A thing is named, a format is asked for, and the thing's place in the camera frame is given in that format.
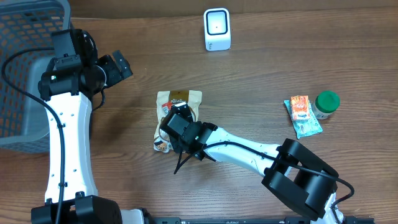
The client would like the red stick snack packet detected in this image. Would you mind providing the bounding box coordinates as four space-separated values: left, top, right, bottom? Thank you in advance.
162 102 172 115

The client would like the snack bag with red label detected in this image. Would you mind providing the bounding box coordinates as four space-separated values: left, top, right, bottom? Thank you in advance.
153 90 203 153

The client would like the teal wet wipes pack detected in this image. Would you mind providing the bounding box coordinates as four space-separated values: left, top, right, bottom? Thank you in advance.
292 103 323 139

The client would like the small orange box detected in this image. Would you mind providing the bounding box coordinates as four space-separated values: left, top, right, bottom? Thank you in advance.
290 95 310 121

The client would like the green lid jar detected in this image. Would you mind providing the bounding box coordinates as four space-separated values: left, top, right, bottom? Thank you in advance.
312 91 340 119

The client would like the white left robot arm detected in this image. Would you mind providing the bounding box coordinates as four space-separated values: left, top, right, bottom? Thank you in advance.
31 29 151 223

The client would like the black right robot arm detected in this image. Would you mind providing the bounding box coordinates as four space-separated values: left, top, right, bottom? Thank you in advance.
160 103 344 223

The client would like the white barcode scanner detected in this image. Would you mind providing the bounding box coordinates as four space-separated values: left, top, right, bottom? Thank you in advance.
203 7 231 52

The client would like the grey plastic shopping basket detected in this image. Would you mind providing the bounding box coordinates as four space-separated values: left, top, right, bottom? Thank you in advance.
1 0 71 153

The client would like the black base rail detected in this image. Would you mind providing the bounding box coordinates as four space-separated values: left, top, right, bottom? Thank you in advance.
146 217 376 224

